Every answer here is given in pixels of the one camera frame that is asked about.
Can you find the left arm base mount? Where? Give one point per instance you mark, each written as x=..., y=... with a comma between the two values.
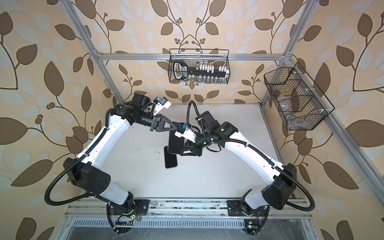
x=121, y=218

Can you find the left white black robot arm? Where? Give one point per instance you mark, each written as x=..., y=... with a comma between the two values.
x=85, y=170

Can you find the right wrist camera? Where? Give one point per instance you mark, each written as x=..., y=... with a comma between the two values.
x=183, y=131

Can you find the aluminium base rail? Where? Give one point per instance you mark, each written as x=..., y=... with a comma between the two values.
x=182, y=208

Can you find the right wall wire basket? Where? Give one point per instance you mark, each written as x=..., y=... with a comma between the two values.
x=301, y=103

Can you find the wall wire basket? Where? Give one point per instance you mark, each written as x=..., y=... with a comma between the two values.
x=217, y=57
x=301, y=103

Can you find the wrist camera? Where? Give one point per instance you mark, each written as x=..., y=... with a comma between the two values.
x=183, y=131
x=161, y=103

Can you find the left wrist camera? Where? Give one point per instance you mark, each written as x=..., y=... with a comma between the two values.
x=161, y=103

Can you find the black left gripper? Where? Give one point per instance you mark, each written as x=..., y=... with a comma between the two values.
x=153, y=123

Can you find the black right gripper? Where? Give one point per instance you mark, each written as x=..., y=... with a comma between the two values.
x=193, y=151

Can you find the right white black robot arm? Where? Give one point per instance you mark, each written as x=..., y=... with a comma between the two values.
x=279, y=179

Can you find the black tool in basket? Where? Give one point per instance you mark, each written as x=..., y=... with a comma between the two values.
x=181, y=71

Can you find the black phone on table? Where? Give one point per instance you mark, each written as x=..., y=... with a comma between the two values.
x=170, y=159

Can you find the back wall wire basket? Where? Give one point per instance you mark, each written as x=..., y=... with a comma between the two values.
x=217, y=57

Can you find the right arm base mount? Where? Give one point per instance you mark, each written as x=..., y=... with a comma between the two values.
x=259, y=216

